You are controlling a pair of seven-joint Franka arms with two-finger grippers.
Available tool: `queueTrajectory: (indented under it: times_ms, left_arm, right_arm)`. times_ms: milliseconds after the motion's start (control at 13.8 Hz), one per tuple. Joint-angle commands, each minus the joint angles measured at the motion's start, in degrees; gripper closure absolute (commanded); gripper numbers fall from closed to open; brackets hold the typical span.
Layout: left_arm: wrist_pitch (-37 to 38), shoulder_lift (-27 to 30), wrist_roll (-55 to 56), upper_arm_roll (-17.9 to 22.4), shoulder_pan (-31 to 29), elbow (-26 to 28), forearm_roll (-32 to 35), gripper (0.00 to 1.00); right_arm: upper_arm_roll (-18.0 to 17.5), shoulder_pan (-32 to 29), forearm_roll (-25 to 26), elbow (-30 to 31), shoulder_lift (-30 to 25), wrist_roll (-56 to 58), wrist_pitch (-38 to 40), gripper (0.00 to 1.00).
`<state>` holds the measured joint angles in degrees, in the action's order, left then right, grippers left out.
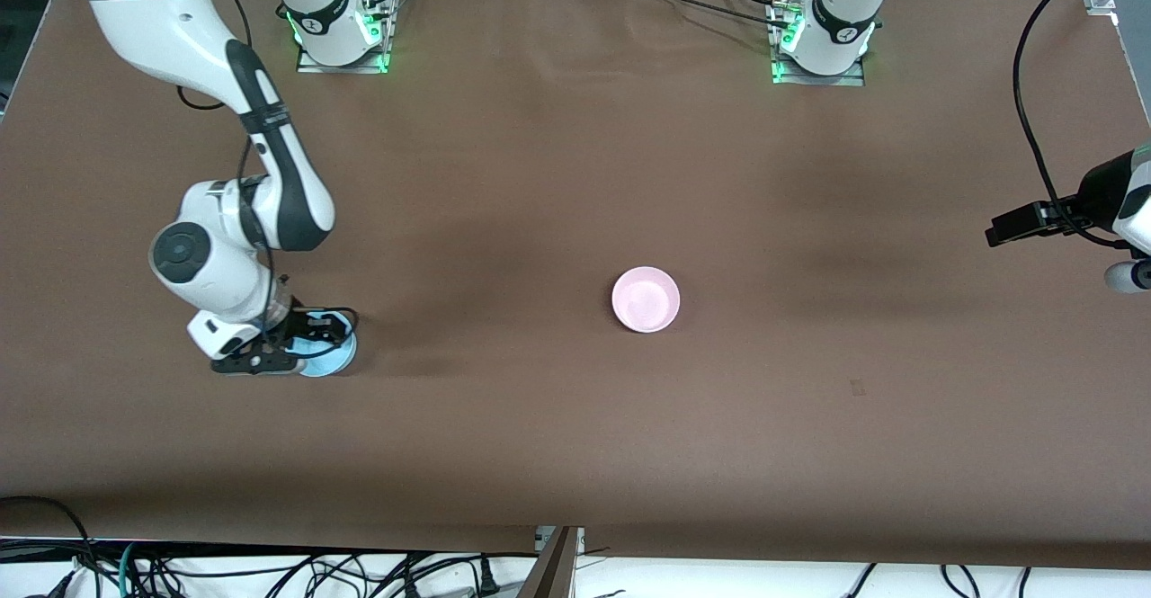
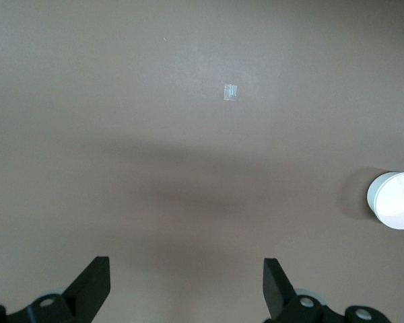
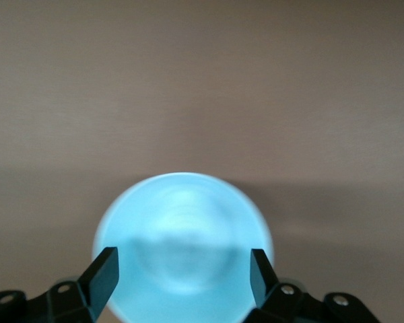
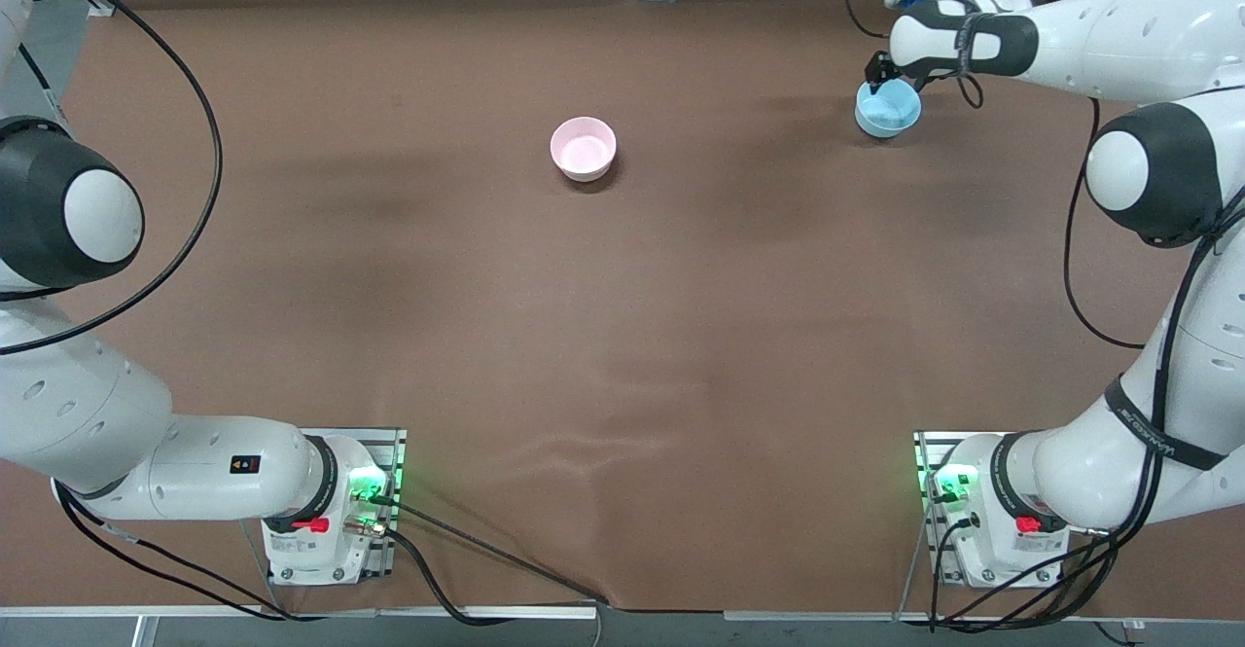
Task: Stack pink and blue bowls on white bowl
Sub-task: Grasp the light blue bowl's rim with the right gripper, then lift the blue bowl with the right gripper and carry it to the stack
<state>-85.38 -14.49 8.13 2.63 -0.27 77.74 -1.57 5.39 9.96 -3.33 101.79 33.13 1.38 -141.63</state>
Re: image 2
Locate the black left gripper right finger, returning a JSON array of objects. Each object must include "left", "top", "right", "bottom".
[{"left": 263, "top": 258, "right": 391, "bottom": 323}]

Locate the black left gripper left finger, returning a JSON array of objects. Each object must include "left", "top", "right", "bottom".
[{"left": 6, "top": 256, "right": 111, "bottom": 323}]

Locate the white bowl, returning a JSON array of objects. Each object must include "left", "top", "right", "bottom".
[{"left": 366, "top": 171, "right": 404, "bottom": 227}]

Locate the brown table cover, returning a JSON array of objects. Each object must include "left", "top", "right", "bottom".
[{"left": 0, "top": 0, "right": 404, "bottom": 323}]

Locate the clear tape piece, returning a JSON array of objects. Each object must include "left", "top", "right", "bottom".
[{"left": 223, "top": 83, "right": 239, "bottom": 102}]

